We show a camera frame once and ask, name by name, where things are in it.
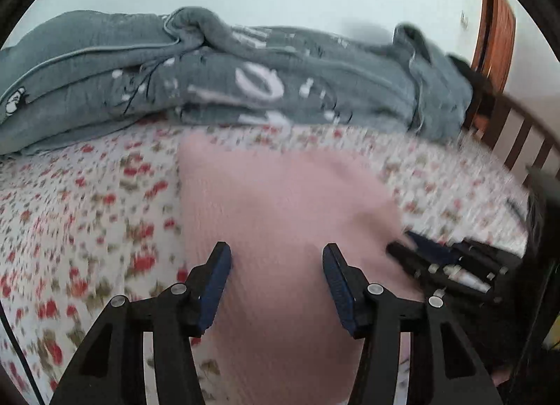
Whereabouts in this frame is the pink knitted sweater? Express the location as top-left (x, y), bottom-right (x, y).
top-left (178, 133), bottom-right (421, 404)

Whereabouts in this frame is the floral bed sheet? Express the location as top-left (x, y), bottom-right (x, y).
top-left (1, 121), bottom-right (527, 404)

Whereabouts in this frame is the black garment on footboard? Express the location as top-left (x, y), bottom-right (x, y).
top-left (446, 54), bottom-right (492, 92)

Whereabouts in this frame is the brown wooden door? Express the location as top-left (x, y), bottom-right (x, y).
top-left (471, 0), bottom-right (516, 92)

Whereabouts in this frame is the grey printed quilt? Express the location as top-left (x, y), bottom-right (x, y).
top-left (1, 7), bottom-right (472, 155)

